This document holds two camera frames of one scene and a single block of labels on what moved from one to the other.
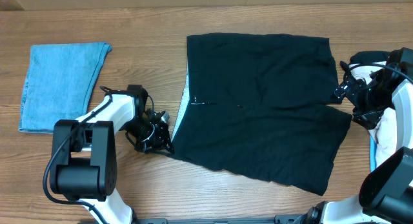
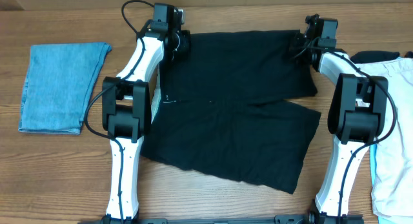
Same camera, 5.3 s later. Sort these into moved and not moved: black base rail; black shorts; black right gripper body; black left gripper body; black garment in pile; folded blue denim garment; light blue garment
Moved: black left gripper body; black right gripper body; black shorts
Not moved: black base rail; light blue garment; folded blue denim garment; black garment in pile
